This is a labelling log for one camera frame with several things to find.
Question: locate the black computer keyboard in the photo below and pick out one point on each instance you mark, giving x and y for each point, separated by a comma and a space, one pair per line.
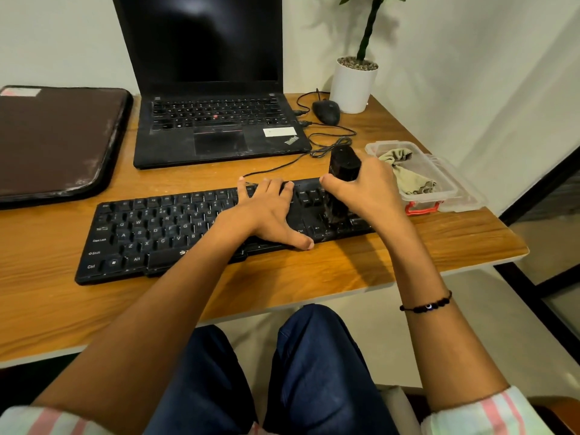
158, 231

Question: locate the person's right forearm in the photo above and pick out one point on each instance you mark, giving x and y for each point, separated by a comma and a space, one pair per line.
435, 321

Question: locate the clear plastic container lid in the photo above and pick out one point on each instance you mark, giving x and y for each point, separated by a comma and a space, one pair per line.
466, 190

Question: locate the person's striped sleeve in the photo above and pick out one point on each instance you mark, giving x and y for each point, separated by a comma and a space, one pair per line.
50, 422
485, 416

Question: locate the red container clasp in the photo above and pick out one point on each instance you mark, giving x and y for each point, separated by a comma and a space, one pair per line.
419, 209

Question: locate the person's right hand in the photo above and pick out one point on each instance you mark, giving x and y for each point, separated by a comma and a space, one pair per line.
374, 194

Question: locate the clear plastic container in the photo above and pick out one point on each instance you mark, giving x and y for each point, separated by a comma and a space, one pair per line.
421, 166

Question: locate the person's leg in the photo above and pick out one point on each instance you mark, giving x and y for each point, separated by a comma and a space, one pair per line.
321, 371
204, 385

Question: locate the person's right leg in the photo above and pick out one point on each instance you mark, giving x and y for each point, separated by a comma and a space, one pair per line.
321, 371

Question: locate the person's left thumb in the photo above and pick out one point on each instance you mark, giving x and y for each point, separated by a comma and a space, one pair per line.
292, 237

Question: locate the person's right striped sleeve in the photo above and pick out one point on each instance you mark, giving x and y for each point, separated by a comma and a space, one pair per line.
485, 416

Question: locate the black handheld keyboard vacuum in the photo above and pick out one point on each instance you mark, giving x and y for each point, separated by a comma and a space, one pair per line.
343, 163

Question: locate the person's left leg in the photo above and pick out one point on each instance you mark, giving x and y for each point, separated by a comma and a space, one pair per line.
204, 385

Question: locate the black laptop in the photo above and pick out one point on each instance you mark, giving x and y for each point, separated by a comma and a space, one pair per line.
204, 108

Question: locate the person's right thumb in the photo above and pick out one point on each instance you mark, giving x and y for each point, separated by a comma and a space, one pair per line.
332, 183

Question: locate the white plant pot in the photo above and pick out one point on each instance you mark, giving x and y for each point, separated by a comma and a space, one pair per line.
352, 88

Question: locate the person's left little finger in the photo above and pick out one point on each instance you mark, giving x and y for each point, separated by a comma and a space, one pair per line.
242, 189

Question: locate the person's left striped sleeve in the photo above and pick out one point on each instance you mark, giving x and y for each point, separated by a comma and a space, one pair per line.
50, 422

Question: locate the green potted plant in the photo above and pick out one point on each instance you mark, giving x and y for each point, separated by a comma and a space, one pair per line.
368, 27

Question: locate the black computer mouse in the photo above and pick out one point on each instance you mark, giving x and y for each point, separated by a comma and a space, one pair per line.
326, 112

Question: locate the black metal frame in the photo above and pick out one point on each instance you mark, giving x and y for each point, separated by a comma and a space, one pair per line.
539, 308

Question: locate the beige cleaning cloth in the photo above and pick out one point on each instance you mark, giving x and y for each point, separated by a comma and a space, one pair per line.
410, 178

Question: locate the person's left forearm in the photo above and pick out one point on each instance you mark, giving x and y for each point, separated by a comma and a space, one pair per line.
140, 326

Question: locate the person's left hand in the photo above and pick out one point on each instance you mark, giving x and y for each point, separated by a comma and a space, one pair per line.
263, 215

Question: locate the person's left middle finger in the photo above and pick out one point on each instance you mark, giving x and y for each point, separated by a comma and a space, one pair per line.
273, 186

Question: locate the brown laptop sleeve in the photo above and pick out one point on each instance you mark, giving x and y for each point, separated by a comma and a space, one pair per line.
54, 140

